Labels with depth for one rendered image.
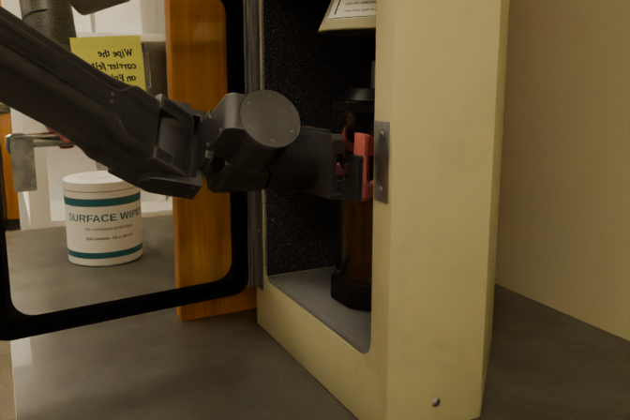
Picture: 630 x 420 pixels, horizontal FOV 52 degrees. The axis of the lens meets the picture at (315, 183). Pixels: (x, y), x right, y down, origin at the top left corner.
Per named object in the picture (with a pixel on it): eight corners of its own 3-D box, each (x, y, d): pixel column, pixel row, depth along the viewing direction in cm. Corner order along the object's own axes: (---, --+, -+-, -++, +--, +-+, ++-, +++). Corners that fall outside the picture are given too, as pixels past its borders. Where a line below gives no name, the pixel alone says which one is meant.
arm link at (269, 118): (144, 111, 64) (134, 189, 60) (171, 47, 54) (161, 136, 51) (258, 135, 68) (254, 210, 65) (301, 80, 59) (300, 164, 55)
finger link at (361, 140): (386, 128, 72) (312, 128, 67) (425, 133, 66) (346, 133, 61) (383, 188, 73) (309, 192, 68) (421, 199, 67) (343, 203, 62)
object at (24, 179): (37, 190, 66) (33, 136, 65) (14, 193, 65) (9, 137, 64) (35, 187, 68) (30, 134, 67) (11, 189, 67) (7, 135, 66)
